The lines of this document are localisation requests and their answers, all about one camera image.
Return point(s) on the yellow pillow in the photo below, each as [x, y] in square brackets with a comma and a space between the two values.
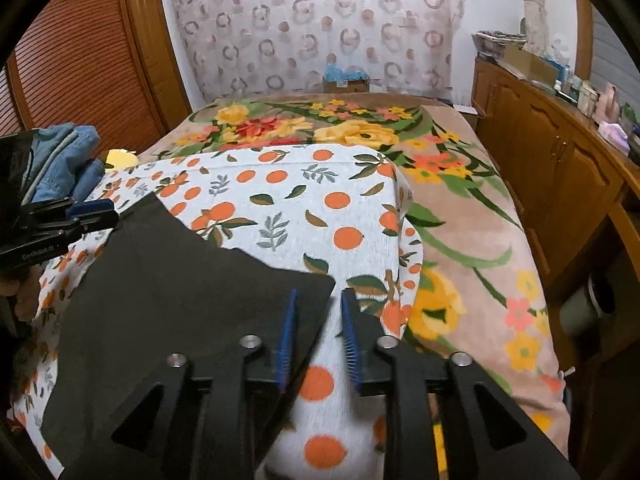
[119, 158]

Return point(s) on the floral pink blanket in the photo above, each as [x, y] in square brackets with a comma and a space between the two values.
[478, 289]

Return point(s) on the left hand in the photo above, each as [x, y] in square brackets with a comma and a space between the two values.
[25, 291]

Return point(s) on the grey roller shutter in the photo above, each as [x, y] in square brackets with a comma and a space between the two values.
[611, 64]

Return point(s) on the blue folded jeans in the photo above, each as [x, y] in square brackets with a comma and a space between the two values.
[62, 164]

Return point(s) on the circle pattern curtain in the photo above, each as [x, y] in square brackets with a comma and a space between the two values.
[252, 47]

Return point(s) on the black pants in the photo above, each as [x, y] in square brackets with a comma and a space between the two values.
[155, 289]

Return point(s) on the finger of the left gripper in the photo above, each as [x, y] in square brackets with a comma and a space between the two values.
[90, 207]
[92, 221]

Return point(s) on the pink tissue pack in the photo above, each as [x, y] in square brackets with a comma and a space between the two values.
[615, 135]

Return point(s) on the cardboard box with blue items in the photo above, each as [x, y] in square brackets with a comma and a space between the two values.
[351, 79]

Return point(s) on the stack of papers basket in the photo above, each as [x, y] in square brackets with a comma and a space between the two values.
[493, 43]

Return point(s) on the wooden sideboard cabinet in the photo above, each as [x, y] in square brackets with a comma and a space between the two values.
[577, 197]

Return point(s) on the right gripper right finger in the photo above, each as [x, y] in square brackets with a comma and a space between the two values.
[451, 405]

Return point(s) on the orange print white sheet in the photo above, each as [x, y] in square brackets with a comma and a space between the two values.
[324, 209]

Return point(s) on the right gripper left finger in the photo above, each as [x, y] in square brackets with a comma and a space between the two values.
[200, 419]

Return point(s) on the cardboard box on sideboard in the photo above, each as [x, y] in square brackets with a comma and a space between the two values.
[525, 65]

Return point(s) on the brown louvered wardrobe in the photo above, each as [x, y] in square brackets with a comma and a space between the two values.
[109, 64]

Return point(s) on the beige tied curtain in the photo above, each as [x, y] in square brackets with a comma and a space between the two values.
[536, 26]

